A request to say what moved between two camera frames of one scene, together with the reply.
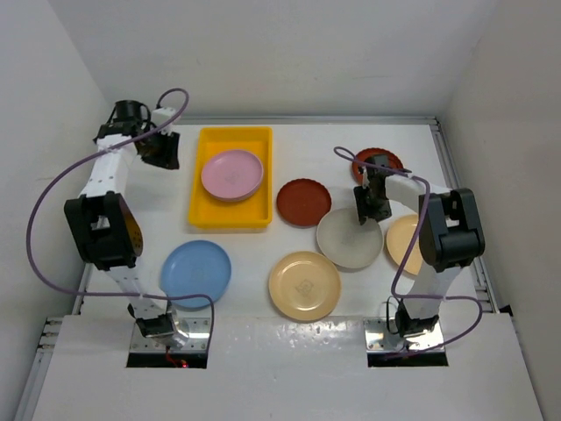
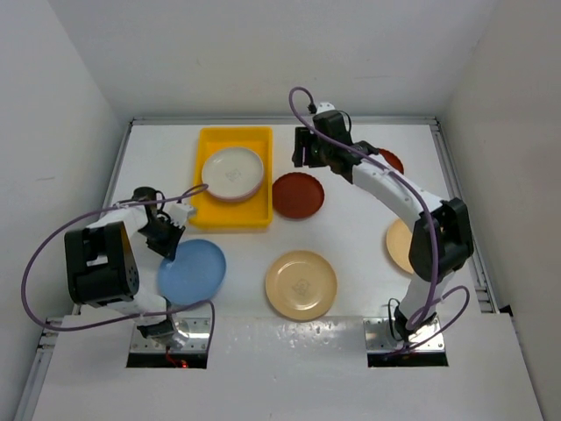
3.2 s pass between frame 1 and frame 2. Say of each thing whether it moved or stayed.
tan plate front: stayed
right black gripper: moved
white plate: moved
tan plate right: stayed
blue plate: stayed
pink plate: stayed
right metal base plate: stayed
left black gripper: moved
